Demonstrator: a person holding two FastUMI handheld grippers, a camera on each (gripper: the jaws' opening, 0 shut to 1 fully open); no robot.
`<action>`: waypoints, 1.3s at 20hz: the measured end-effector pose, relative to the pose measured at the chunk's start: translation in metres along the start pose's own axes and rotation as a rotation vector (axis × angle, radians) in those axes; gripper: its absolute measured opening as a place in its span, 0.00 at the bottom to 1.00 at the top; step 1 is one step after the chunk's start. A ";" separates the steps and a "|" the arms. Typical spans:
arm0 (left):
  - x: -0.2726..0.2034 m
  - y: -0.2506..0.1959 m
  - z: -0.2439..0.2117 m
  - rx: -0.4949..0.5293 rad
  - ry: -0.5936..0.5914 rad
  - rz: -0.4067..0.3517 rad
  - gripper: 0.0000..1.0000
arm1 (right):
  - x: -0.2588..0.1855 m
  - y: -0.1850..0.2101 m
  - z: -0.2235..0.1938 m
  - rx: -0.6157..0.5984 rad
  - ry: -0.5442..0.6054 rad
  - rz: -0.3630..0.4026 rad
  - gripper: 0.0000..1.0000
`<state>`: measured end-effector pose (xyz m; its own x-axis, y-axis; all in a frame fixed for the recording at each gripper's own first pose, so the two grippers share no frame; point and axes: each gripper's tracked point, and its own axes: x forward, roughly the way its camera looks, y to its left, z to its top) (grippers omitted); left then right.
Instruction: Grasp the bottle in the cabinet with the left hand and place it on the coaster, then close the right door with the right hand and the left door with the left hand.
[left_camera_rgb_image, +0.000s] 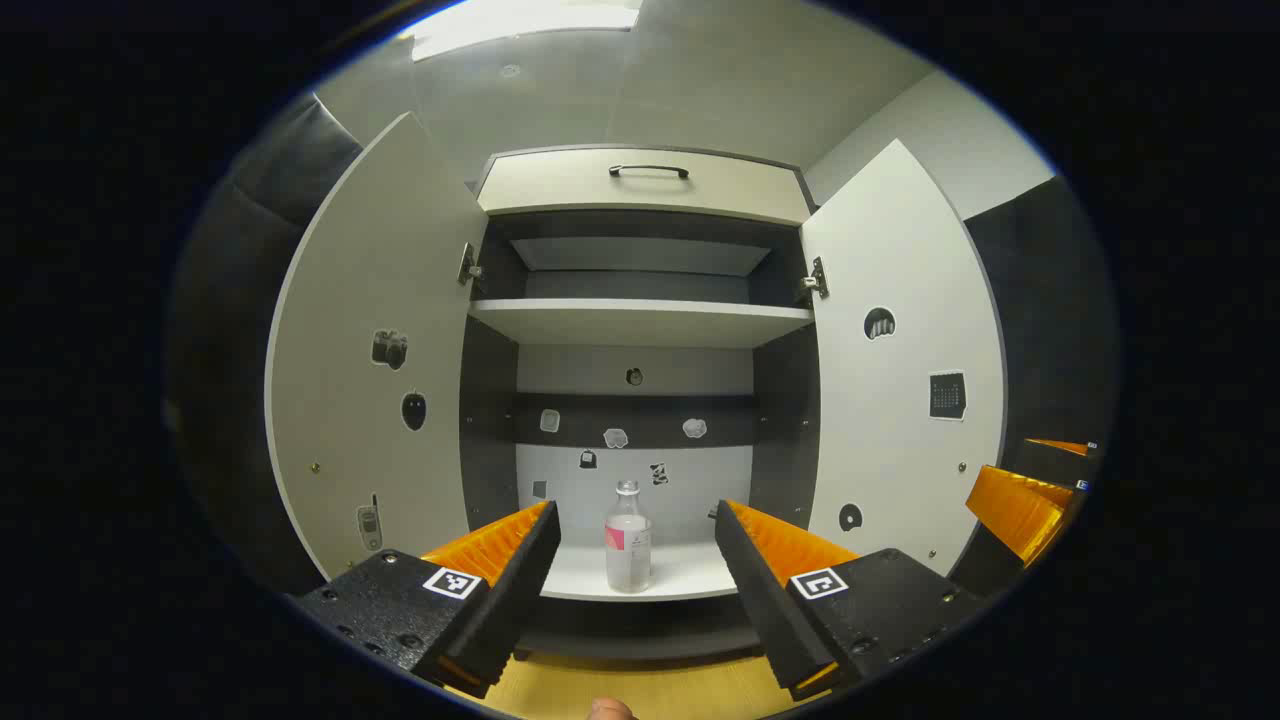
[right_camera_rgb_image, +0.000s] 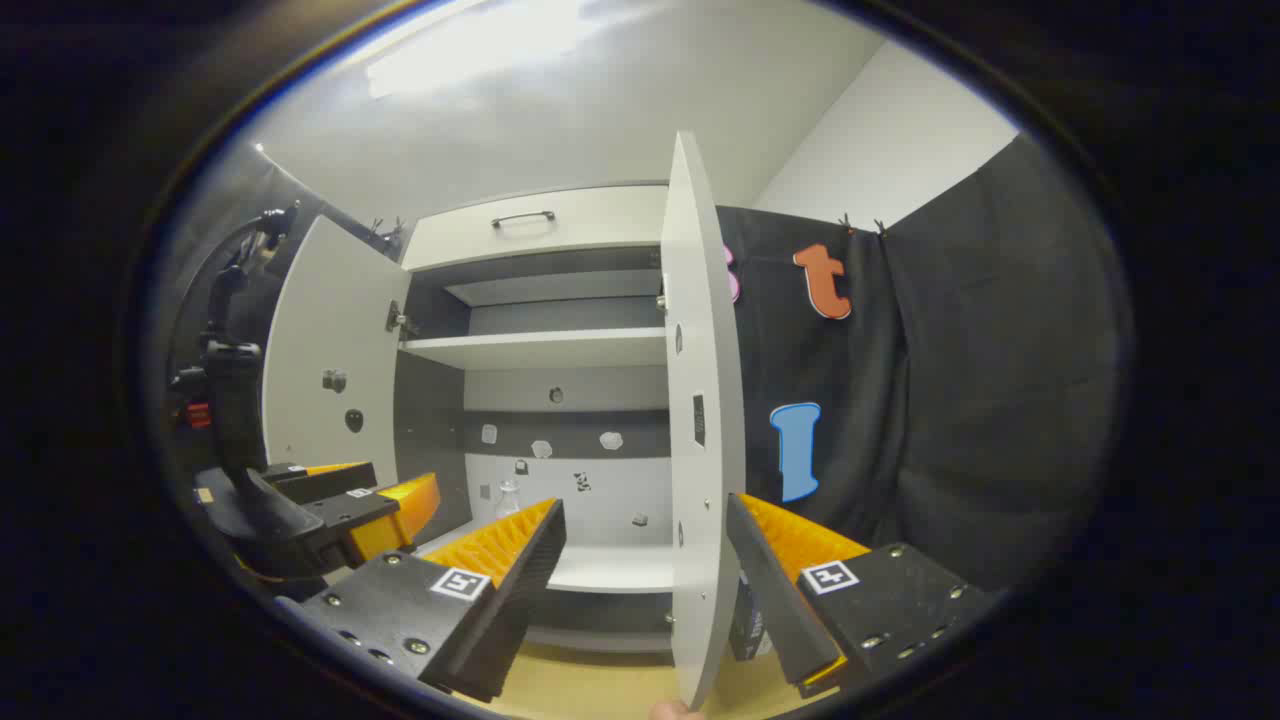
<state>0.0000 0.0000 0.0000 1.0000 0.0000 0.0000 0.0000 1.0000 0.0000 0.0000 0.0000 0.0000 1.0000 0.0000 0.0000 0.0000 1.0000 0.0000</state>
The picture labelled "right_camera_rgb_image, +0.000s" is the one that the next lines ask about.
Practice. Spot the black backdrop cloth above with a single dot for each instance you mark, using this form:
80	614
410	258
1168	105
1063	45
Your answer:
980	400

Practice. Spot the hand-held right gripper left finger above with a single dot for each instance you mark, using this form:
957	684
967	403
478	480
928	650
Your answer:
515	600

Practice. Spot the cabinet door with cherry sticker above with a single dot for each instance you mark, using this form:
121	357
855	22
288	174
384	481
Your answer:
705	400

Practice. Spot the clear plastic bottle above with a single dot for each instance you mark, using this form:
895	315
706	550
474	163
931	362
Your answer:
508	498

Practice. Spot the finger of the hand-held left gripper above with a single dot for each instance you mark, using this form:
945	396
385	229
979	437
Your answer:
340	515
320	482

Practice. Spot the white cabinet drawer front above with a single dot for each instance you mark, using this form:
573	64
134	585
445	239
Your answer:
600	225

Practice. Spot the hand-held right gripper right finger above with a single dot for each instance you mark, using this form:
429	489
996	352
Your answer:
775	600

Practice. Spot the cabinet door with camera sticker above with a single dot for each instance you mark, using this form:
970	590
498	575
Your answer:
330	320

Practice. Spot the white and grey cabinet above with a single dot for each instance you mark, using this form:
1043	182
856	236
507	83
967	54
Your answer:
430	420

